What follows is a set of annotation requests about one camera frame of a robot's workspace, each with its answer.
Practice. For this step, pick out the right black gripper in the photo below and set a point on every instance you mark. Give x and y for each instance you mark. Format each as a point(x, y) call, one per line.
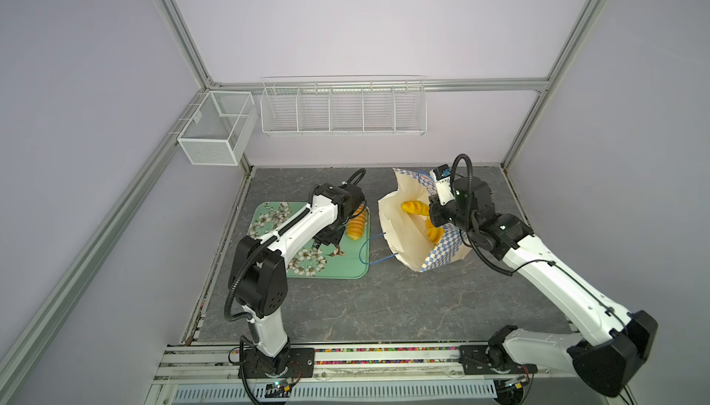
point(436, 208)

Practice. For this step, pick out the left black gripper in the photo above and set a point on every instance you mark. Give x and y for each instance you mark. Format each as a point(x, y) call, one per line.
point(335, 239)

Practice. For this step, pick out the yellow fake bread loaf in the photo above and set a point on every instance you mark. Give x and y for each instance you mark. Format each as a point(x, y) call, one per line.
point(358, 227)

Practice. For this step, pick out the yellow fake bread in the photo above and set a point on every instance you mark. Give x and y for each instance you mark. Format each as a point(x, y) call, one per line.
point(433, 233)
point(417, 208)

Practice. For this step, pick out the checkered paper bag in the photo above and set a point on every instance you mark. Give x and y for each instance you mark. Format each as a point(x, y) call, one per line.
point(405, 233)

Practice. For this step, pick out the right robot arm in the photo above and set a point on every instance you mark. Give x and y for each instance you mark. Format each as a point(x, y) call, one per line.
point(609, 344)

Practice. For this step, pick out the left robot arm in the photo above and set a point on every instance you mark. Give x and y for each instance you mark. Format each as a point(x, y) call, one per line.
point(258, 283)

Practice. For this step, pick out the green floral tray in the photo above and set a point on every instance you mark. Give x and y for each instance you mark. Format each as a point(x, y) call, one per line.
point(348, 260)

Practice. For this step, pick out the white mesh box basket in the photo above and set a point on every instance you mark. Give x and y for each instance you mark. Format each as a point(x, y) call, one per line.
point(219, 129)

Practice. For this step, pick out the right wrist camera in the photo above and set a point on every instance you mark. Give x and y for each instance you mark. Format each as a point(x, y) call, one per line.
point(442, 180)

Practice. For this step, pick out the white wire shelf basket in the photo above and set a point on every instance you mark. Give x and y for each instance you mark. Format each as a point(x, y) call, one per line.
point(344, 105)

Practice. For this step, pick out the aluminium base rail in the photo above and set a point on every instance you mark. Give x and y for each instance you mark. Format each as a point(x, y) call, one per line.
point(361, 374)

